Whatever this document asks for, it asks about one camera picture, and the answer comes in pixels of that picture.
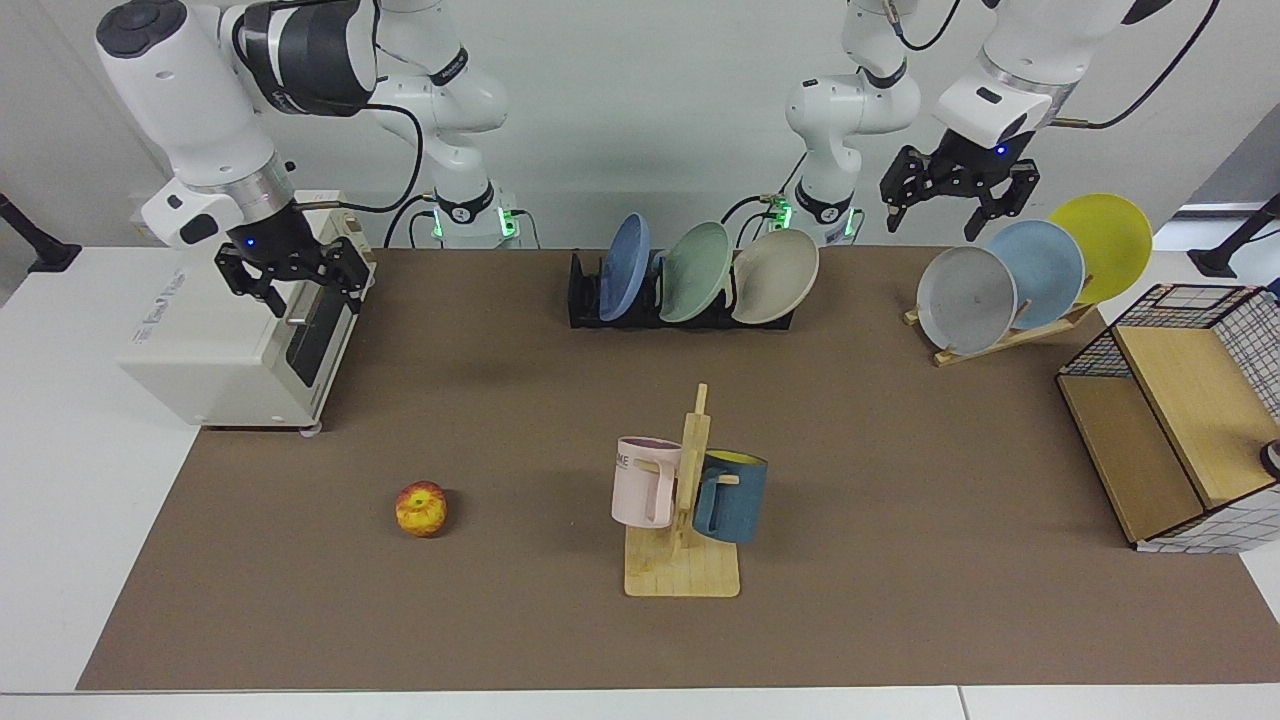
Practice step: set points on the green plate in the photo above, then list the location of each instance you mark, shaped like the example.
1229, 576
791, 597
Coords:
695, 270

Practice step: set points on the dark blue cup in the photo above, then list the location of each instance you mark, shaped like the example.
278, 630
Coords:
740, 500

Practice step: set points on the black dish rack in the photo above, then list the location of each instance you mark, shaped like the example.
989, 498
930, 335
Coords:
585, 305

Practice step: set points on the pink cup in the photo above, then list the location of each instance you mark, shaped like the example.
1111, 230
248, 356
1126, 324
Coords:
640, 485

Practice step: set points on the red yellow apple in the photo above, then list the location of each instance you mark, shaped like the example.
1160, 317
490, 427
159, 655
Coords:
421, 510

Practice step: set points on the brown table cloth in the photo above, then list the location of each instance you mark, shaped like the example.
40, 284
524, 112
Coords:
500, 620

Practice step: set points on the wooden plate rack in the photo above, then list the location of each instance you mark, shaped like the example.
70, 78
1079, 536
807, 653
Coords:
1000, 343

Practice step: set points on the yellow plate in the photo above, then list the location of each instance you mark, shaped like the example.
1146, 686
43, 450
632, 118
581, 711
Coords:
1110, 235

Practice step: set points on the light blue plate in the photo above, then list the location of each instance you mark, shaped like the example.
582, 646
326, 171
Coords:
1045, 265

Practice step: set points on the pale toaster oven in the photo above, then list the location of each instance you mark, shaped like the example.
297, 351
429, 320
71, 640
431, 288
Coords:
200, 350

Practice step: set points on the black stand leg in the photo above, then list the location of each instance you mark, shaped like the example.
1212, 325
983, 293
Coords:
45, 255
1215, 262

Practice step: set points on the grey plate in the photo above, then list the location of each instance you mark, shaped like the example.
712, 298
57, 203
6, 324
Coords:
965, 300

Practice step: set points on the dark round knob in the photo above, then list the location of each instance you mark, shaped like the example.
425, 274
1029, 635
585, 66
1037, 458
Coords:
1272, 460

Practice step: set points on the wooden cup stand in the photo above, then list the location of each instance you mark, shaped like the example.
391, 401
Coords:
680, 570

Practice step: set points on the beige plate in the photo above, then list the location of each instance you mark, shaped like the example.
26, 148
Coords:
775, 275

